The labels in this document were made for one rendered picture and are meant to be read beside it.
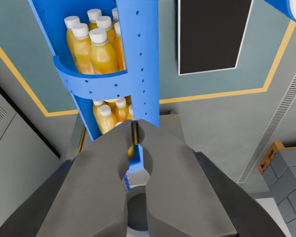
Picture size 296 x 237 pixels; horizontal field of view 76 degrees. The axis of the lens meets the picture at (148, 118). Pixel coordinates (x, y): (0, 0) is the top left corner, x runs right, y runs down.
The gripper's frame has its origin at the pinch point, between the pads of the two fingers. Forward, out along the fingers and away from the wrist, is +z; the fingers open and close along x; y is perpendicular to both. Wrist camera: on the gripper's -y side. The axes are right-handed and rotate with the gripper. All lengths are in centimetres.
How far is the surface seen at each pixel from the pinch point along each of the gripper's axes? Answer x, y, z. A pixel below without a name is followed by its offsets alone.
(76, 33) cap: -13.9, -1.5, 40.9
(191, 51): 46, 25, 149
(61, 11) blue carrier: -19, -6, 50
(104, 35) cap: -6.7, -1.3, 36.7
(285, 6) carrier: 43, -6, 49
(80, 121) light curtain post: -37, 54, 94
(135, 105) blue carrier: -0.5, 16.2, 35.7
